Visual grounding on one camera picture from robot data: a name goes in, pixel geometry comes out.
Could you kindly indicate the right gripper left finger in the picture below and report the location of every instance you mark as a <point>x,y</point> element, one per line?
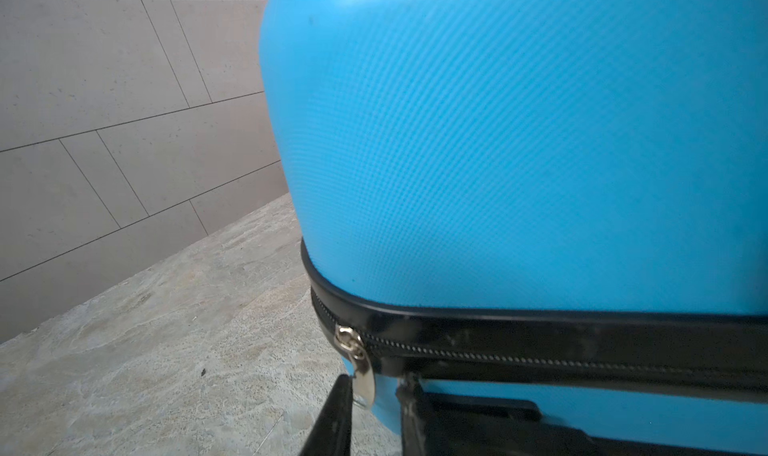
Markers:
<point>331,432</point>

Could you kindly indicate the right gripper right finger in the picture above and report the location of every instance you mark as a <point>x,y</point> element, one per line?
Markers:
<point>413,433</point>

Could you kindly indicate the blue hard-shell suitcase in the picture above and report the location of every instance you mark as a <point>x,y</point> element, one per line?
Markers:
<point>552,212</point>

